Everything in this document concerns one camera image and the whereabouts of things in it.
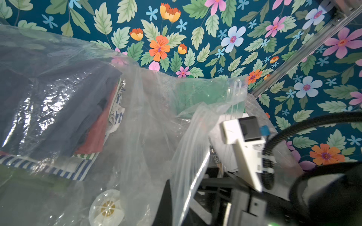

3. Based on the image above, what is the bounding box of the green tank top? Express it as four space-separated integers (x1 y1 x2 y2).
172 78 231 114

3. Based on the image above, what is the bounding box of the red garment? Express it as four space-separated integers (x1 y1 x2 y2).
74 85 117 155

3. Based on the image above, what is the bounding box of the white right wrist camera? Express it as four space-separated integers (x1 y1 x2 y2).
220 116 276 193

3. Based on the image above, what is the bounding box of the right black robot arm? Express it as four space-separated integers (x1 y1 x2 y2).
192 163 362 226

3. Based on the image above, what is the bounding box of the navy blue garment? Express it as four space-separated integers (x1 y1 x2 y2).
1 60 121 160

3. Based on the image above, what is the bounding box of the blue white striped garment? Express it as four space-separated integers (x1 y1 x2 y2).
0 107 126 181

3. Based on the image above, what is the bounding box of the white round bag valve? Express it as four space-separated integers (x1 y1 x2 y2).
89 189 124 226

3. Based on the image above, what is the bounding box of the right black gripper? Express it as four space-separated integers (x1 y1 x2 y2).
192 167 311 226

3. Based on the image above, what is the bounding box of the bag of clothes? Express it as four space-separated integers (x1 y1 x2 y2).
1 25 248 226

